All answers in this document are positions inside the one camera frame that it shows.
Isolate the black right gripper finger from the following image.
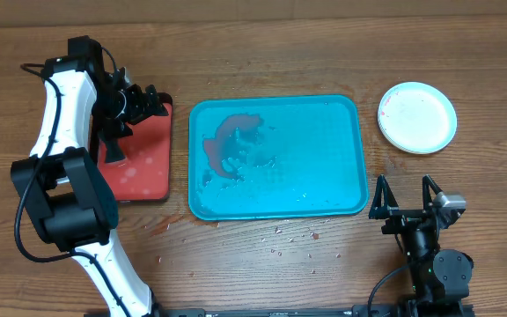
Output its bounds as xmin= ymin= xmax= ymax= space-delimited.
xmin=369 ymin=174 xmax=399 ymax=218
xmin=422 ymin=174 xmax=442 ymax=207

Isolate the white plate with red stain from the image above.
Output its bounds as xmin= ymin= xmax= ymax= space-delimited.
xmin=378 ymin=120 xmax=457 ymax=155

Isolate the dark green sponge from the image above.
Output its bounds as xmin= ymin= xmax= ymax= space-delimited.
xmin=104 ymin=138 xmax=125 ymax=164

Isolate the light blue plate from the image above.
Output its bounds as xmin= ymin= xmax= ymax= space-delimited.
xmin=377 ymin=81 xmax=459 ymax=153

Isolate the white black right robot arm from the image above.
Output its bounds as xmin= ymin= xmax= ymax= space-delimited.
xmin=365 ymin=174 xmax=474 ymax=316

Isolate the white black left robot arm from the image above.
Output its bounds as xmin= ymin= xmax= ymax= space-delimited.
xmin=11 ymin=46 xmax=173 ymax=316

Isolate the red tray with dark rim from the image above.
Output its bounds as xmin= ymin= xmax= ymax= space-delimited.
xmin=90 ymin=92 xmax=173 ymax=202

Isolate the teal plastic tray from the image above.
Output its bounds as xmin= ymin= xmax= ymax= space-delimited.
xmin=188 ymin=94 xmax=369 ymax=221

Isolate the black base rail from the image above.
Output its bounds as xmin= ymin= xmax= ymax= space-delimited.
xmin=165 ymin=303 xmax=474 ymax=317

